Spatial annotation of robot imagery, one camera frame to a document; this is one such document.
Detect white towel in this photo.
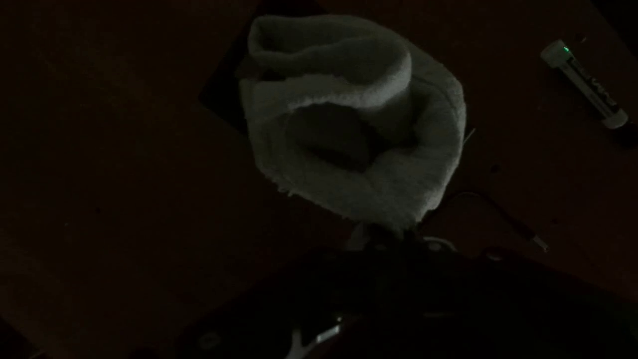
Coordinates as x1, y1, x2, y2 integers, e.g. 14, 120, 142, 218
237, 12, 469, 234

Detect black white marker pen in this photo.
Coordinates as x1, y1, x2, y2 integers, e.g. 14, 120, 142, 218
538, 36, 632, 134

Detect thin black cable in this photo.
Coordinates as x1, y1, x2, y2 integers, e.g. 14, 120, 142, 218
449, 188, 552, 256

